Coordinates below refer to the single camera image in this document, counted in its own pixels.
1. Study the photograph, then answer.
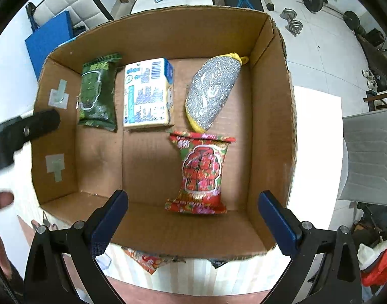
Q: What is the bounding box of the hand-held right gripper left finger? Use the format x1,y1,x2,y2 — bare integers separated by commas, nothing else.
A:
24,190,129,304

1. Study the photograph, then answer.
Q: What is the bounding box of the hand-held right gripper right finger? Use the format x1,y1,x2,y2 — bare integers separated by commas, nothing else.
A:
258,191,362,304

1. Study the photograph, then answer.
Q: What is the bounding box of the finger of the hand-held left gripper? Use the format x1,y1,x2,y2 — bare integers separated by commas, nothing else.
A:
14,109,61,149

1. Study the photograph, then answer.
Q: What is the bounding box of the brown cardboard box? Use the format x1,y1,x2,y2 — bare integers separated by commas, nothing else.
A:
30,5,297,258

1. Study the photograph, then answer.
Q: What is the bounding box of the green snack packet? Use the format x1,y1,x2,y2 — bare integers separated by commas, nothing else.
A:
77,52,122,132

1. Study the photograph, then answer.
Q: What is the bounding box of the red floral snack packet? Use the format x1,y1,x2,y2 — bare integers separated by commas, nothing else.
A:
122,247,178,274
164,131,237,215

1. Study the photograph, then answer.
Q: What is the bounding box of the white and blue snack box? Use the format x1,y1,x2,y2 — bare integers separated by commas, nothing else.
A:
123,58,175,130

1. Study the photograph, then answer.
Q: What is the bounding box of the speckled seed bag yellow trim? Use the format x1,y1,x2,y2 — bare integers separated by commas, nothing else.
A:
185,52,249,132

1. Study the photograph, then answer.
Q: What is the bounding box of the person's left hand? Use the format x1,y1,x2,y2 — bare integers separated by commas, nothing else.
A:
0,192,15,279

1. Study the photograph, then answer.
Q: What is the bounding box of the blue board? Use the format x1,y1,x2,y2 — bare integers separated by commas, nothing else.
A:
24,10,75,81

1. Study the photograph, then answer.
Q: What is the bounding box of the red plastic bag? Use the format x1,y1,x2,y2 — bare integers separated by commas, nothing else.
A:
358,231,387,287

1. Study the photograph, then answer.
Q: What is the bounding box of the grey chair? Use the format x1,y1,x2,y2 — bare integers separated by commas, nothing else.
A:
338,109,387,201

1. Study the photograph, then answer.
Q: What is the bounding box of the white tufted chair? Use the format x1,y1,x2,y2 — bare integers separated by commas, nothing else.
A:
25,0,113,29

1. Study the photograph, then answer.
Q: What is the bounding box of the black bag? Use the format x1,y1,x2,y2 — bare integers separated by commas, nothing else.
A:
358,28,386,47

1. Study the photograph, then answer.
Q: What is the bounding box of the black barbell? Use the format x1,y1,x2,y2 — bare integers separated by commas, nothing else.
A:
300,0,360,27

